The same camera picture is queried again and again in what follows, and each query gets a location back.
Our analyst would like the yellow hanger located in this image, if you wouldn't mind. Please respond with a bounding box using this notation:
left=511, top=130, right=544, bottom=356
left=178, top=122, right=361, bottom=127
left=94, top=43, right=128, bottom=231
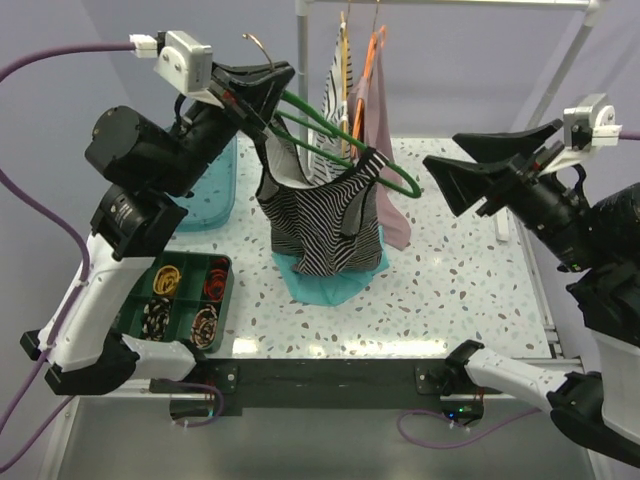
left=340, top=7, right=350, bottom=134

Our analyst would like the green hanger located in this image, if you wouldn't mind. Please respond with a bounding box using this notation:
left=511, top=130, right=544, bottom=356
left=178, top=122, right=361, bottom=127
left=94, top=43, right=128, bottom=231
left=242, top=32, right=422, bottom=199

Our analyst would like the yellow hair tie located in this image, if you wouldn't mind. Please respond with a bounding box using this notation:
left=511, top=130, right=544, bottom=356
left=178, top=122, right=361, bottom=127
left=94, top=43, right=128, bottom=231
left=153, top=265, right=183, bottom=296

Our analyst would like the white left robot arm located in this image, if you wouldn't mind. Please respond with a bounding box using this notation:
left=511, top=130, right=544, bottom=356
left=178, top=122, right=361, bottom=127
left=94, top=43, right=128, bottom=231
left=21, top=61, right=295, bottom=396

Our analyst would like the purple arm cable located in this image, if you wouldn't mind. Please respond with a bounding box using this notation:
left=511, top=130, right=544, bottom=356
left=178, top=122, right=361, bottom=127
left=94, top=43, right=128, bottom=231
left=397, top=127, right=640, bottom=447
left=0, top=43, right=226, bottom=474

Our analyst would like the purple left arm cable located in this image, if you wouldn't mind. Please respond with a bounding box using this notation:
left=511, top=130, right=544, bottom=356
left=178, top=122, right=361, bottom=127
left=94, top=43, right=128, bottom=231
left=0, top=43, right=226, bottom=474

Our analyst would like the orange hanger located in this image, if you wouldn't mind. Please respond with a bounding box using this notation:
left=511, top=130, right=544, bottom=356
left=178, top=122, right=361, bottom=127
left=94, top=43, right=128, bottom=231
left=350, top=25, right=392, bottom=154

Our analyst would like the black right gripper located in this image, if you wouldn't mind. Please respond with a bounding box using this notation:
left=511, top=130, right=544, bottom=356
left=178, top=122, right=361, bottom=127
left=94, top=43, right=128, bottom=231
left=417, top=112, right=598, bottom=264

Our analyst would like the teal tank top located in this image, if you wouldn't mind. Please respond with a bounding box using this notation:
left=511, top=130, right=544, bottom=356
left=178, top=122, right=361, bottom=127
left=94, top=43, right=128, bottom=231
left=272, top=251, right=389, bottom=307

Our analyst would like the pink tank top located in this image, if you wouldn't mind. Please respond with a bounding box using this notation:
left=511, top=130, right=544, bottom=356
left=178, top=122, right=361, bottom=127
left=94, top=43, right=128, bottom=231
left=347, top=49, right=411, bottom=251

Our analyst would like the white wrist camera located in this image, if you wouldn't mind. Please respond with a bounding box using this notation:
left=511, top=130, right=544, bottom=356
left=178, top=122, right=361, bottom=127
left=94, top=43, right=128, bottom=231
left=154, top=30, right=220, bottom=105
left=542, top=93, right=622, bottom=175

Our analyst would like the brown floral hair tie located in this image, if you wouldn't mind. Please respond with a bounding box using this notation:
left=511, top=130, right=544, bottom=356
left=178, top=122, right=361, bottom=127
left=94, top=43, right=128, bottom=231
left=191, top=305, right=221, bottom=349

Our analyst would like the white clothes rack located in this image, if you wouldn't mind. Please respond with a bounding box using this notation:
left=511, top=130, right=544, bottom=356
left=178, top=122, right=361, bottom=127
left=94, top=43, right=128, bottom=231
left=293, top=0, right=606, bottom=243

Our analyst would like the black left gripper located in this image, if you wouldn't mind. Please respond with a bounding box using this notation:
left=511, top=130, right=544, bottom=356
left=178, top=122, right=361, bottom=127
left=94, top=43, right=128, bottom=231
left=160, top=60, right=298, bottom=197

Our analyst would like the dark green organizer tray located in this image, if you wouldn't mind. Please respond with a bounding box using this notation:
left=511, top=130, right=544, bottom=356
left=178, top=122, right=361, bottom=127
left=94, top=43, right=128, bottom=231
left=113, top=251, right=234, bottom=353

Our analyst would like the red black hair tie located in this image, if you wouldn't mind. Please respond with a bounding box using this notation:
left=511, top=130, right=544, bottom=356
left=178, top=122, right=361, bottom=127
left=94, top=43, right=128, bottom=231
left=203, top=267, right=230, bottom=304

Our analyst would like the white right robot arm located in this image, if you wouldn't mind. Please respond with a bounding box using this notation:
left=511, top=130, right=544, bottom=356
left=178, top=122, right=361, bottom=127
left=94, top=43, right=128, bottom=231
left=423, top=120, right=639, bottom=466

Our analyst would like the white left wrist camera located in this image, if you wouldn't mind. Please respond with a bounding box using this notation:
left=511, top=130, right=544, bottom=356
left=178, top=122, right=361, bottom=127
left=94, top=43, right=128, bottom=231
left=154, top=30, right=220, bottom=105

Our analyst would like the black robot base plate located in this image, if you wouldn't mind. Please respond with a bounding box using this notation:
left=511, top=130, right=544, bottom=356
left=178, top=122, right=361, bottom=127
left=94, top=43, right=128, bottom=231
left=168, top=357, right=501, bottom=426

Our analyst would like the teal transparent plastic bin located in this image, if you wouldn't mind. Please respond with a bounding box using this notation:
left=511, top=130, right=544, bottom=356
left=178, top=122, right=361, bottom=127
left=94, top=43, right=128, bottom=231
left=171, top=136, right=237, bottom=233

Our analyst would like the black white hair tie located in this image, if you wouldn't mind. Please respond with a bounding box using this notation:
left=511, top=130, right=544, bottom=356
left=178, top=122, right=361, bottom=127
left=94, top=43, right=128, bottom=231
left=141, top=297, right=174, bottom=344

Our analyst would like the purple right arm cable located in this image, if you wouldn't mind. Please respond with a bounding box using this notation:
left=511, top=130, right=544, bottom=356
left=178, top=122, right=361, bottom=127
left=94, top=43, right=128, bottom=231
left=397, top=127, right=640, bottom=447

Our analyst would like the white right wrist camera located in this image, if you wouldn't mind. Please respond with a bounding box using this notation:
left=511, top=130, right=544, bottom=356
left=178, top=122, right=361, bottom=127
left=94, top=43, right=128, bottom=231
left=542, top=93, right=622, bottom=175

